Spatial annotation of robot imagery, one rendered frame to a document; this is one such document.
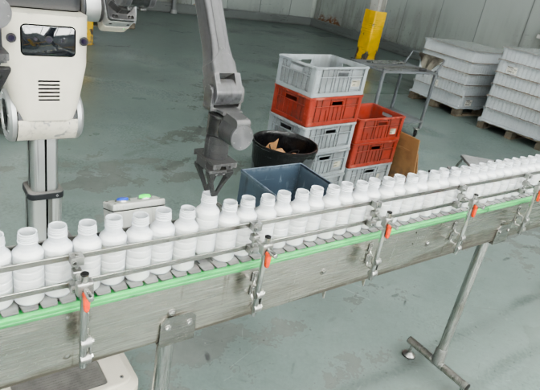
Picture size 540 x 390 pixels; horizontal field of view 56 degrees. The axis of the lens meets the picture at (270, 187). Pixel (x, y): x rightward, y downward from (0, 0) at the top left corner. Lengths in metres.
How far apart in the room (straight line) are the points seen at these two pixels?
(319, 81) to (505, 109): 4.64
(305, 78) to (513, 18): 9.27
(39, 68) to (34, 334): 0.75
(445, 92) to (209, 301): 7.52
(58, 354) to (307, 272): 0.70
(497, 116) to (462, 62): 1.04
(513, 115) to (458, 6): 5.93
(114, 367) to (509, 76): 6.82
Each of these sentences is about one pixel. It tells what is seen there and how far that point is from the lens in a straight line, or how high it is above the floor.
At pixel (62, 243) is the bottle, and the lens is 1.15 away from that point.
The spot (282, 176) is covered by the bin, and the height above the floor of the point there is 0.90.
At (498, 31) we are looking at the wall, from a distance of 12.78.
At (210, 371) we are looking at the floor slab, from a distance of 2.49.
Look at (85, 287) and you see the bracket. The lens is 1.11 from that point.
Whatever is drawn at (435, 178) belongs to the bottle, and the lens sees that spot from 1.85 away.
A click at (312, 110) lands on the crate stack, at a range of 3.75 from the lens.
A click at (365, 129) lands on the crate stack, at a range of 4.40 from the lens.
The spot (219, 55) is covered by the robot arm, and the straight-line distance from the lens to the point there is 1.16.
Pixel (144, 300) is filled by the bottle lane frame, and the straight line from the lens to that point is 1.27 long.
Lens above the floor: 1.74
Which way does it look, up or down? 24 degrees down
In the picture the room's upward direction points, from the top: 10 degrees clockwise
